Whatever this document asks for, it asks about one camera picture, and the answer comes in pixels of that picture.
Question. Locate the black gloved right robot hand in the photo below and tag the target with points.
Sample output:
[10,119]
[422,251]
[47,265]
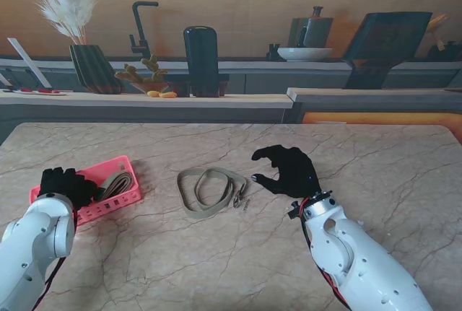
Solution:
[294,177]

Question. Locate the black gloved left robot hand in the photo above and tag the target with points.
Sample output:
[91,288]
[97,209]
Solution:
[68,184]

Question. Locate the beige woven belt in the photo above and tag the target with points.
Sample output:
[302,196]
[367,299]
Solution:
[119,183]

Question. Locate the pink plastic storage basket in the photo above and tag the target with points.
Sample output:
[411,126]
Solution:
[119,199]

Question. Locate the olive canvas belt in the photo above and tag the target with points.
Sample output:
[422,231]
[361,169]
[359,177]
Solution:
[202,211]

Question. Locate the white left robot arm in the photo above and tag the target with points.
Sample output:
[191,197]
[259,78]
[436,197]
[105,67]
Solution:
[32,249]

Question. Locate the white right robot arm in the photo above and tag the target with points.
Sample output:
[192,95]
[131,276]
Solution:
[357,260]

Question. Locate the plate with red food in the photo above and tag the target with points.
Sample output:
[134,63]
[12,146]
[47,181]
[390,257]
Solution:
[39,91]

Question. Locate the grey kitchen counter wood top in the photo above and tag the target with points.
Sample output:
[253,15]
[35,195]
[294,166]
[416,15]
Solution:
[216,109]

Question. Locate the dark ribbed vase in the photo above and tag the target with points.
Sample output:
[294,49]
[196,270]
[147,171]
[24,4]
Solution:
[92,69]

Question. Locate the dark low tray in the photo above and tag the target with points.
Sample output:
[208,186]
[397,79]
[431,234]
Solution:
[223,78]

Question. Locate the white ceramic bowl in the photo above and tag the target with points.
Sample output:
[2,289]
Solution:
[305,53]

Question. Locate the orange citrus fruit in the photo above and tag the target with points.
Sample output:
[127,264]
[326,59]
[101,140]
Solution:
[153,93]
[168,95]

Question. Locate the small black cup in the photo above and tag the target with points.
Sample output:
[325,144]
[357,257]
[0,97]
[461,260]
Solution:
[273,53]

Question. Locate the white leaning board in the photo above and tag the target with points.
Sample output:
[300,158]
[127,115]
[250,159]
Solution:
[29,62]

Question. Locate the cactus plant in bowl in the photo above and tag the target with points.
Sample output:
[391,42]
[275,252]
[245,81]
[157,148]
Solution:
[155,71]

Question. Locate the tall black cylinder container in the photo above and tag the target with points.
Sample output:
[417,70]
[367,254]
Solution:
[201,62]

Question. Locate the grey ceramic jug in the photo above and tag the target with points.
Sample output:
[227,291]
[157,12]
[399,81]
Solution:
[317,31]

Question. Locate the dark tilted panel stand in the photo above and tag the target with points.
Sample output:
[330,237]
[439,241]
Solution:
[382,47]

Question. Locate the black kitchen faucet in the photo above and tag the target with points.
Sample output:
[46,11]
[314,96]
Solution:
[139,26]

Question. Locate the white pampas grass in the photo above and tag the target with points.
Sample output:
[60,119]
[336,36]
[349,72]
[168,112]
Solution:
[68,4]

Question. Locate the yellow wooden spatula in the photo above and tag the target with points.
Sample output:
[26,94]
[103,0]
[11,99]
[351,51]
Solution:
[436,22]

